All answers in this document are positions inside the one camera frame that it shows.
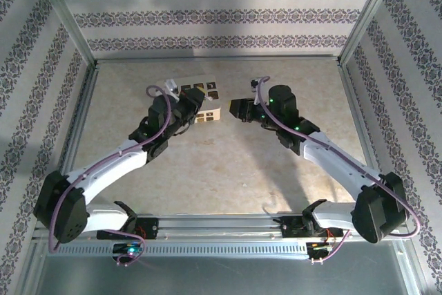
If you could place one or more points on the white box with picture tiles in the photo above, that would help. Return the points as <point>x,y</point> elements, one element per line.
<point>212,105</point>

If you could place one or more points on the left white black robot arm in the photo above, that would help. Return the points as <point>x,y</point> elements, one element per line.
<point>114,160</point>

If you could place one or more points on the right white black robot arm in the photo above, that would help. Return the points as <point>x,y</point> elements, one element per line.
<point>338,160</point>

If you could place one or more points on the grey metal sheet panel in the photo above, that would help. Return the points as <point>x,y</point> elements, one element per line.
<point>221,276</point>

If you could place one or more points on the aluminium table edge rail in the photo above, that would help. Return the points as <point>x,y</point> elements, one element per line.
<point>362,129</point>
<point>77,129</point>
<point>217,58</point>

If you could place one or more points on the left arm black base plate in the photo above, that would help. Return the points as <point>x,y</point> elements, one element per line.
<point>148,227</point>

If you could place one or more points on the aluminium frame post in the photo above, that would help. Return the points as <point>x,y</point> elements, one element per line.
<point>62,15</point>
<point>369,15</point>

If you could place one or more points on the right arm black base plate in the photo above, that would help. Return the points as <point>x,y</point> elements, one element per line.
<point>293,227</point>

